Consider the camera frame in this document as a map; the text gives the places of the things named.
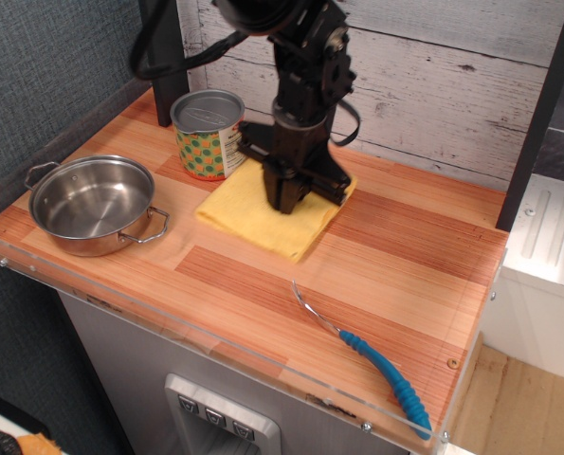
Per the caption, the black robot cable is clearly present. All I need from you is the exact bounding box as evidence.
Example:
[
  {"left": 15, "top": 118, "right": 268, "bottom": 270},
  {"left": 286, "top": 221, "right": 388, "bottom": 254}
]
[{"left": 128, "top": 0, "right": 361, "bottom": 147}]

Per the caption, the orange object in corner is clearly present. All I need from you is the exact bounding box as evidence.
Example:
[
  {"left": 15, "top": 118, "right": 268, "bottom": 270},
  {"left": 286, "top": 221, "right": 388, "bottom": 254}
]
[{"left": 16, "top": 433, "right": 64, "bottom": 455}]

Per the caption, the clear acrylic table guard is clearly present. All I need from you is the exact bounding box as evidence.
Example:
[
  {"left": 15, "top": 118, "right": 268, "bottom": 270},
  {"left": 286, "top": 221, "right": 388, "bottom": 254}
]
[{"left": 0, "top": 222, "right": 507, "bottom": 454}]

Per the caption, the silver toy fridge dispenser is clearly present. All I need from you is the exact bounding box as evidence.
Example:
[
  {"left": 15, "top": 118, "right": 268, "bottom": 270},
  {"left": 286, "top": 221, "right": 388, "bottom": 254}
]
[{"left": 164, "top": 373, "right": 282, "bottom": 454}]

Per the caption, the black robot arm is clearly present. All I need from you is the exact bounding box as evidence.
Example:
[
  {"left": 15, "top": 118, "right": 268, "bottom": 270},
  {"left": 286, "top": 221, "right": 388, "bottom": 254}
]
[{"left": 216, "top": 1, "right": 356, "bottom": 214}]

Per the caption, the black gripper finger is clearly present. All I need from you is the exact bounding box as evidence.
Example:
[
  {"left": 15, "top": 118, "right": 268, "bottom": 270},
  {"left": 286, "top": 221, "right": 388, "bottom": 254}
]
[
  {"left": 281, "top": 177, "right": 312, "bottom": 214},
  {"left": 263, "top": 160, "right": 285, "bottom": 211}
]

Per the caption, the dark vertical post left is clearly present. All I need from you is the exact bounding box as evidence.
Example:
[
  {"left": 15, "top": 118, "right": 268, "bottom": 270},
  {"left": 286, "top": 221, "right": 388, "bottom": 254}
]
[{"left": 142, "top": 1, "right": 190, "bottom": 127}]

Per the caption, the green orange patterned can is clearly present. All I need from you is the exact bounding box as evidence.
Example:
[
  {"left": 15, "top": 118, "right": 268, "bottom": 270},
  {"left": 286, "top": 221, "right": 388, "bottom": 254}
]
[{"left": 171, "top": 89, "right": 246, "bottom": 181}]

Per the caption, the dark vertical post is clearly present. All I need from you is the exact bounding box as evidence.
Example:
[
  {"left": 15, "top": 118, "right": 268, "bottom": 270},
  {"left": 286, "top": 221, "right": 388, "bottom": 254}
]
[
  {"left": 496, "top": 25, "right": 564, "bottom": 232},
  {"left": 142, "top": 1, "right": 190, "bottom": 127}
]

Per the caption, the yellow rag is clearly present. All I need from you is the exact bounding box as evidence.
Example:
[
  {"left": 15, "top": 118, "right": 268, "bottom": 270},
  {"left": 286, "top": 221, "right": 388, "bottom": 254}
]
[{"left": 195, "top": 160, "right": 341, "bottom": 263}]

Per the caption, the blue handled fork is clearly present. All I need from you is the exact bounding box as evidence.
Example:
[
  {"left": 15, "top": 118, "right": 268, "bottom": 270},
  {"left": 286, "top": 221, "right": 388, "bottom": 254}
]
[{"left": 291, "top": 281, "right": 432, "bottom": 441}]

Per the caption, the stainless steel pot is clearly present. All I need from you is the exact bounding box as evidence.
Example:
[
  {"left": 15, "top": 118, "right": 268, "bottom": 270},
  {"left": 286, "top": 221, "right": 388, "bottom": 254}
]
[{"left": 25, "top": 155, "right": 171, "bottom": 257}]

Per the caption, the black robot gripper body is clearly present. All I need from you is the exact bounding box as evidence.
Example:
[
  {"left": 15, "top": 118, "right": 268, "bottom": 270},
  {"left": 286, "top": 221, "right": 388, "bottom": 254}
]
[{"left": 238, "top": 103, "right": 351, "bottom": 205}]

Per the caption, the dark vertical post right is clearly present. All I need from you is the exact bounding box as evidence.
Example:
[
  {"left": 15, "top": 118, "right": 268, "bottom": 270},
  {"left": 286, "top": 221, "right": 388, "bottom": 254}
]
[{"left": 496, "top": 25, "right": 564, "bottom": 232}]

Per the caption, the white toy sink unit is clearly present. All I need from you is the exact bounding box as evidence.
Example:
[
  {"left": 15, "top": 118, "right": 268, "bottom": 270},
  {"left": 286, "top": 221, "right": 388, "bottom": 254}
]
[{"left": 478, "top": 68, "right": 564, "bottom": 371}]

